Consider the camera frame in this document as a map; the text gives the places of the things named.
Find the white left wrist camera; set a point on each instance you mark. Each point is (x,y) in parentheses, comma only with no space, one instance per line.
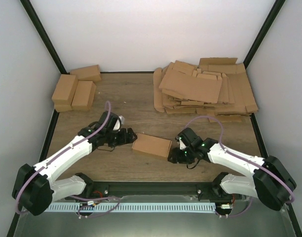
(119,122)

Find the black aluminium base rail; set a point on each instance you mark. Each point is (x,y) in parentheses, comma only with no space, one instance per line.
(153,188)

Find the stack of flat cardboard blanks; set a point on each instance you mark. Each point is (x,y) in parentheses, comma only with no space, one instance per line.
(216,87)

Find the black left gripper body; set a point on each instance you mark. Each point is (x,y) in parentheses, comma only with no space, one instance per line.
(112,140)

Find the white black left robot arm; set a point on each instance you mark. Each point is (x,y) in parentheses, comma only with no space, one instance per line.
(37,186)

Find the black right frame post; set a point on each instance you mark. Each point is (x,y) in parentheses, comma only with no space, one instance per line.
(274,11)

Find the brown cardboard box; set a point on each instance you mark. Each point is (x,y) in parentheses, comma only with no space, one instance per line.
(152,146)

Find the folded cardboard box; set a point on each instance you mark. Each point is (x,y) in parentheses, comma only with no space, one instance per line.
(84,96)
(90,73)
(65,90)

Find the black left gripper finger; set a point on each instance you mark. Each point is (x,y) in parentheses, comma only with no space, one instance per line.
(130,140)
(130,133)

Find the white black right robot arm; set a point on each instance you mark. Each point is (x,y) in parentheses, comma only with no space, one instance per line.
(264,178)

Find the black frame post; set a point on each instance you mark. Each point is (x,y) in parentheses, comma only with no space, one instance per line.
(274,11)
(34,18)

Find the folded cardboard box back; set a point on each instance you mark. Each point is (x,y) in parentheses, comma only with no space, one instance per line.
(90,73)

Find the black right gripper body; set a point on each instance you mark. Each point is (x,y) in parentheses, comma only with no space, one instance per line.
(186,157)

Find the black left frame post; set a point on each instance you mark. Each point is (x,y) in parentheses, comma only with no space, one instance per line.
(34,18)

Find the folded cardboard box left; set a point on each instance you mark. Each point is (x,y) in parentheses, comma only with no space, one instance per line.
(65,90)

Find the light blue slotted cable duct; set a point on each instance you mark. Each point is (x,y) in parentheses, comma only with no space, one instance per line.
(187,207)

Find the folded cardboard box middle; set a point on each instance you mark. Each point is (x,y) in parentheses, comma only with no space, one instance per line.
(84,96)

